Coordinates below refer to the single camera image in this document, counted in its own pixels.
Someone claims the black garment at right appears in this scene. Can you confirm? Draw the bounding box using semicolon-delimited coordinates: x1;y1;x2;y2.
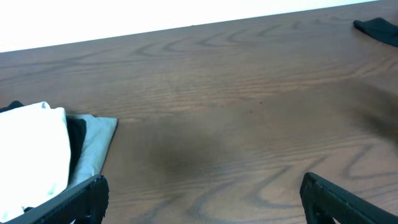
353;17;398;47

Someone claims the white printed t-shirt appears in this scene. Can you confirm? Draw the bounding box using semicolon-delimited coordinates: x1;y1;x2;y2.
0;101;72;223

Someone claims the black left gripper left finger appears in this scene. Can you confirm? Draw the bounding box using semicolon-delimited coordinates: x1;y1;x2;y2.
6;174;109;224

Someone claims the folded beige garment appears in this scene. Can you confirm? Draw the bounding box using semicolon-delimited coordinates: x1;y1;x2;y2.
67;114;118;189

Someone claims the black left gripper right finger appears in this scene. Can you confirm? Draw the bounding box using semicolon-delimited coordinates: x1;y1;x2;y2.
300;172;397;224

